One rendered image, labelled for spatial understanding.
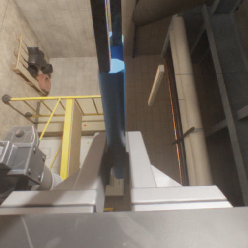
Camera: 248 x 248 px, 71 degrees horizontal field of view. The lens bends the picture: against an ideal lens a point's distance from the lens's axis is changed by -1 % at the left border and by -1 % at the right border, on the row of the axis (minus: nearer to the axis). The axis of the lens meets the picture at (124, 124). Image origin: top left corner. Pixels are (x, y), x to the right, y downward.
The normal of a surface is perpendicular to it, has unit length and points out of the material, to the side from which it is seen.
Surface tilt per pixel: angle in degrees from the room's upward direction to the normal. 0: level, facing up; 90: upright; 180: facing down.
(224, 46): 90
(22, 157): 90
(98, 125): 90
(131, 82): 90
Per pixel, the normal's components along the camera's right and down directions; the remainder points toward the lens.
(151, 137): 0.00, -0.30
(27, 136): -0.01, -0.53
